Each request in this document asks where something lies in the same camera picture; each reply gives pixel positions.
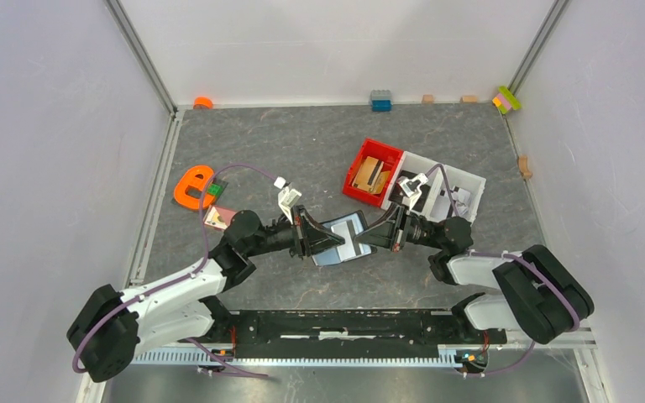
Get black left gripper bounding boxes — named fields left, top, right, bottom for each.
left=245, top=205, right=345, bottom=260

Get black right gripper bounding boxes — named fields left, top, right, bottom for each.
left=353, top=201, right=443, bottom=252

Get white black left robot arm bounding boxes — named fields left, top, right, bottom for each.
left=66, top=206, right=348, bottom=382

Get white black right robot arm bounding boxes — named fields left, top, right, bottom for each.
left=354, top=205, right=595, bottom=344

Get stack of gold credit cards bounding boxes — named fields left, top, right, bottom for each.
left=352, top=156, right=391, bottom=195

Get white cards in bin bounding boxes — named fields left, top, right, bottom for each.
left=450, top=187, right=473, bottom=219

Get red plastic bin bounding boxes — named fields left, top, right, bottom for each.
left=342, top=138, right=403, bottom=207

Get white plastic bin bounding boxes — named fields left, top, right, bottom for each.
left=380, top=151, right=445, bottom=222
left=422, top=165, right=486, bottom=223

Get pink wooden block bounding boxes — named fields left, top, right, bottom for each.
left=202, top=205, right=237, bottom=231

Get green lego brick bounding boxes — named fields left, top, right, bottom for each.
left=207, top=180, right=228, bottom=200

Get orange letter toy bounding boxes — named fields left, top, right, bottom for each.
left=173, top=165, right=215, bottom=211

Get blue grey lego block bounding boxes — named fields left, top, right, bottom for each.
left=369, top=90, right=393, bottom=113

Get curved wooden arch block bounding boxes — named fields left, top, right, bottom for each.
left=517, top=155, right=533, bottom=181

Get orange round toy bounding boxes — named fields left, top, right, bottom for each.
left=192, top=97, right=213, bottom=109

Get green pink lego stack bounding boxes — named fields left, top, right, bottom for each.
left=491, top=86, right=522, bottom=115

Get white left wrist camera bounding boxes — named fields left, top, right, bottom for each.
left=274, top=176, right=302, bottom=222

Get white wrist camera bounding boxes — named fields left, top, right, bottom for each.
left=396, top=173, right=428, bottom=210
left=274, top=176, right=302, bottom=222

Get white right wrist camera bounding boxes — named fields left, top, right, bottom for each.
left=396, top=173, right=428, bottom=210

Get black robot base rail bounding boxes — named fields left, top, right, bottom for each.
left=197, top=309, right=507, bottom=359

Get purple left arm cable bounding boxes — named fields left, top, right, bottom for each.
left=71, top=163, right=279, bottom=374

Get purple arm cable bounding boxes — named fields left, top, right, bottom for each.
left=71, top=163, right=279, bottom=374
left=425, top=163, right=580, bottom=379

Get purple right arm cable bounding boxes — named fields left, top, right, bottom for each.
left=425, top=163, right=580, bottom=379

